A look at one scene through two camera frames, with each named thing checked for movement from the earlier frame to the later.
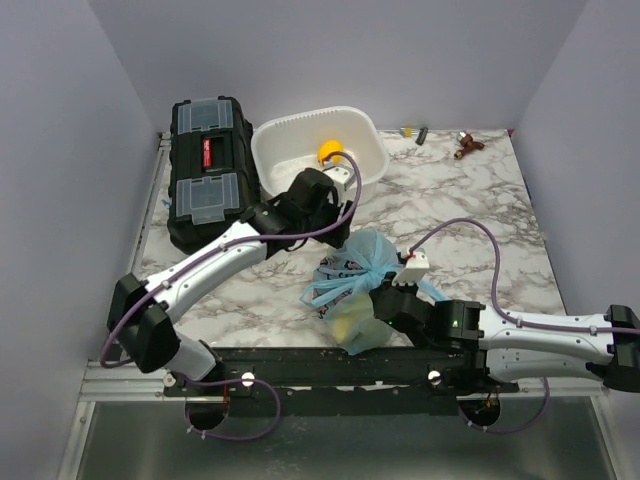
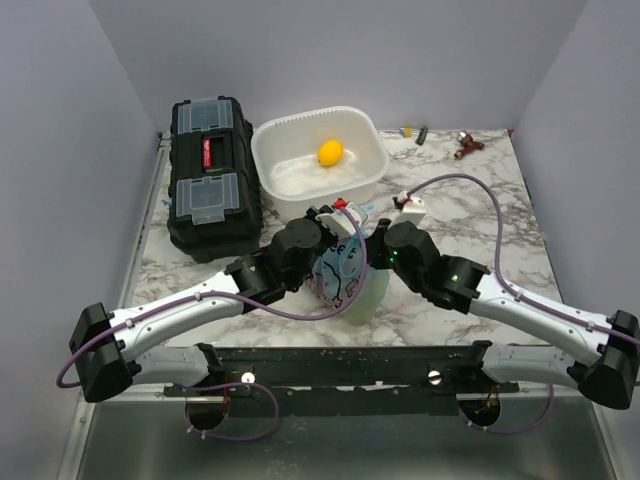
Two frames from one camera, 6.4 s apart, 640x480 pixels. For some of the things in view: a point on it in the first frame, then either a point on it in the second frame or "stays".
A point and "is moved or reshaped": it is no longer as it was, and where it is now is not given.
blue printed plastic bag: x=352 y=267 is moved or reshaped
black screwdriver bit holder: x=420 y=139 stays
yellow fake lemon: x=328 y=147 stays
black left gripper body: x=330 y=212 → x=329 y=239
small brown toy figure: x=468 y=144 stays
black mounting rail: x=341 y=380 stays
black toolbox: x=214 y=172 stays
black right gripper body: x=387 y=284 → x=382 y=258
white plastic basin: x=286 y=146 stays
